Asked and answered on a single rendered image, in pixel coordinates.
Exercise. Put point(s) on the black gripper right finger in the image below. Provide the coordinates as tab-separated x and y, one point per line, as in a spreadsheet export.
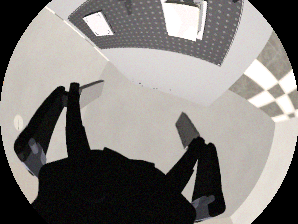
207	198

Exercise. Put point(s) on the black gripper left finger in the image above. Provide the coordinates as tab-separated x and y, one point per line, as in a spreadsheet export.
32	144

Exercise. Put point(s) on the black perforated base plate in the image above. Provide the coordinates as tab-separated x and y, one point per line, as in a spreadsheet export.
141	24

